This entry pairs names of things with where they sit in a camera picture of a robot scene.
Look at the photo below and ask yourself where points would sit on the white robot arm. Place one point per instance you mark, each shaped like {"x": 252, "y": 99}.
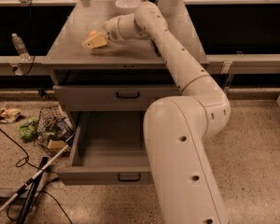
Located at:
{"x": 175, "y": 127}

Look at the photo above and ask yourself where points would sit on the grey upper drawer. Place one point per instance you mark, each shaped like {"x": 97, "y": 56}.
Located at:
{"x": 111, "y": 98}

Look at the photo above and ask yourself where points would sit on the orange fruit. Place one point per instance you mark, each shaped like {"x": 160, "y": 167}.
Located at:
{"x": 93, "y": 33}

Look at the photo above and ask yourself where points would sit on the grey open lower drawer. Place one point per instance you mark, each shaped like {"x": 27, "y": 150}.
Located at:
{"x": 108, "y": 149}

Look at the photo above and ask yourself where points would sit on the black tripod leg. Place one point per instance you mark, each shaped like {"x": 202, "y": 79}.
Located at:
{"x": 29, "y": 200}

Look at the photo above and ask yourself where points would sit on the crumpled tan bag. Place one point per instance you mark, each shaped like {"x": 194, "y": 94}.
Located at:
{"x": 9, "y": 115}

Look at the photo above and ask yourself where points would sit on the dark snack bar wrapper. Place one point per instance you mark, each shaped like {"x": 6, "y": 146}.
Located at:
{"x": 156, "y": 49}

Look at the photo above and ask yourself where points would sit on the white ceramic bowl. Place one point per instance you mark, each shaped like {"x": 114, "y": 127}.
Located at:
{"x": 127, "y": 6}

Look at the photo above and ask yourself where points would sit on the green snack bag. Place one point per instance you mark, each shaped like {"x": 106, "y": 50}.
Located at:
{"x": 27, "y": 128}

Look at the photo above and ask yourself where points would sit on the clear plastic water bottle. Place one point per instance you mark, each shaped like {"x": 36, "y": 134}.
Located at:
{"x": 20, "y": 48}

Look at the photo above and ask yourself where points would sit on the white and black stick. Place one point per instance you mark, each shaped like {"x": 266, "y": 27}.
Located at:
{"x": 33, "y": 178}

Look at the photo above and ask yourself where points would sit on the grey drawer cabinet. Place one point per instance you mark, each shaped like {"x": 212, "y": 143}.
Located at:
{"x": 105, "y": 69}

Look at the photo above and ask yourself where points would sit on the yellow sponge block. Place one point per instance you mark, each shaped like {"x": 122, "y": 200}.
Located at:
{"x": 56, "y": 144}

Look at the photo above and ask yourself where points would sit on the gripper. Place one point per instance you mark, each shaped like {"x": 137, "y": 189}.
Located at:
{"x": 112, "y": 30}

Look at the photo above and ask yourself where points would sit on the wire mesh basket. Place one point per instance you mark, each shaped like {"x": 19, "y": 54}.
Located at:
{"x": 53, "y": 125}

